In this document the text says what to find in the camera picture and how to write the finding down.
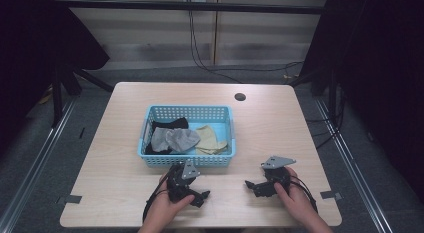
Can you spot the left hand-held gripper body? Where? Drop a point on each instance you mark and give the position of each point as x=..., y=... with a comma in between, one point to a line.
x=178, y=188

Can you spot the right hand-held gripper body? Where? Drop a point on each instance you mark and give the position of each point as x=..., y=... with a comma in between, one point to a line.
x=276, y=176

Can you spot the blue plastic basket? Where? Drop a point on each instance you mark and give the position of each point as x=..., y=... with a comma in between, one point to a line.
x=213, y=113

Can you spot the person's left hand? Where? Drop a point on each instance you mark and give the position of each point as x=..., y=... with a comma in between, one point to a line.
x=161, y=209

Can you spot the person's right hand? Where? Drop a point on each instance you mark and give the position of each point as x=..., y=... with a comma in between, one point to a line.
x=296, y=201

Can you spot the light grey sock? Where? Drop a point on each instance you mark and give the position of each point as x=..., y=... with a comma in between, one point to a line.
x=159, y=139

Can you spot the beige sock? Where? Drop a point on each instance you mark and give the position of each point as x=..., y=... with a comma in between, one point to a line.
x=208, y=138

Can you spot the grey tape strip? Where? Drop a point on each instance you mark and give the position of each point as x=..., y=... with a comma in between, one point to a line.
x=330, y=195
x=70, y=199

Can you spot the black sock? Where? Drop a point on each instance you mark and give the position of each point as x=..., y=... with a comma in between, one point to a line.
x=173, y=123

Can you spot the dark curtain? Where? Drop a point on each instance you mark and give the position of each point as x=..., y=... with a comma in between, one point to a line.
x=40, y=53
x=380, y=76

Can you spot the black metal stand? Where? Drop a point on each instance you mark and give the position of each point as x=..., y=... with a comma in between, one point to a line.
x=63, y=83

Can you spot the black horizontal bar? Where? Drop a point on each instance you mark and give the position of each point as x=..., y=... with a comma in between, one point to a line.
x=186, y=6

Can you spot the metal floor rail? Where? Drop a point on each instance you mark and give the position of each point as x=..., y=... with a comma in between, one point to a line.
x=353, y=166
x=36, y=166

